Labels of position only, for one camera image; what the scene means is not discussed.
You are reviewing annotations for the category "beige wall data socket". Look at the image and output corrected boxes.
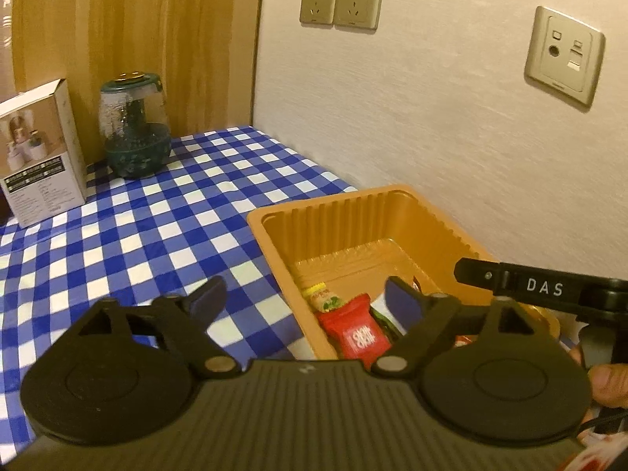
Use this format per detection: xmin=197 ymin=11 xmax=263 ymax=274
xmin=525 ymin=6 xmax=605 ymax=106

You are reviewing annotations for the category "long green snack packet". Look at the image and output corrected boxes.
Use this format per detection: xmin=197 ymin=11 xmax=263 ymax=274
xmin=300 ymin=282 xmax=408 ymax=340

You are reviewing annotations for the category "green glass jar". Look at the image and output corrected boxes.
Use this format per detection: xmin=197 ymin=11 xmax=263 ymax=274
xmin=99 ymin=73 xmax=172 ymax=180

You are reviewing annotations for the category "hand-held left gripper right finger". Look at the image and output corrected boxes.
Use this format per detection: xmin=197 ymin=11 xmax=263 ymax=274
xmin=370 ymin=276 xmax=565 ymax=380

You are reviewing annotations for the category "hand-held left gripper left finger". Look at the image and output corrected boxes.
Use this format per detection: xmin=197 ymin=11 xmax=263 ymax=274
xmin=46 ymin=275 xmax=241 ymax=380

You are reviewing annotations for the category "blue white checkered tablecloth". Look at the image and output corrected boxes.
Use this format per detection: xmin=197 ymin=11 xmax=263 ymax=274
xmin=0 ymin=125 xmax=359 ymax=452

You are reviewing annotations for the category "white product box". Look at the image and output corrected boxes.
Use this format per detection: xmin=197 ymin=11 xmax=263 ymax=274
xmin=0 ymin=78 xmax=88 ymax=229

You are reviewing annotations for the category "orange plastic tray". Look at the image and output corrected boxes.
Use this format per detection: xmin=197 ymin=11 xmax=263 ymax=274
xmin=246 ymin=184 xmax=560 ymax=361

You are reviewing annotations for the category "large red snack packet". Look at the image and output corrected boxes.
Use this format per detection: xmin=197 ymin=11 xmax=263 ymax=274
xmin=316 ymin=293 xmax=393 ymax=371

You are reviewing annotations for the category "sheer curtain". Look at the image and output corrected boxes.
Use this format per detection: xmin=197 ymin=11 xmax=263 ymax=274
xmin=0 ymin=0 xmax=18 ymax=96

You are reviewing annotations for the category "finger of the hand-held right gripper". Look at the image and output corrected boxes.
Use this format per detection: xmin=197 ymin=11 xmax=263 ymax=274
xmin=453 ymin=257 xmax=502 ymax=296

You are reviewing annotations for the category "person's right hand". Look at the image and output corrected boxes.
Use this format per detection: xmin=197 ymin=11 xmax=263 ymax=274
xmin=568 ymin=345 xmax=628 ymax=408

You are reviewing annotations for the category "wooden panel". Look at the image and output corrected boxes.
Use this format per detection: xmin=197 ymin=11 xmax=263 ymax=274
xmin=10 ymin=0 xmax=268 ymax=165

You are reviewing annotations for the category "beige wall power outlet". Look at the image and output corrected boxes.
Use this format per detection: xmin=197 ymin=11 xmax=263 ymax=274
xmin=300 ymin=0 xmax=339 ymax=25
xmin=334 ymin=0 xmax=385 ymax=30

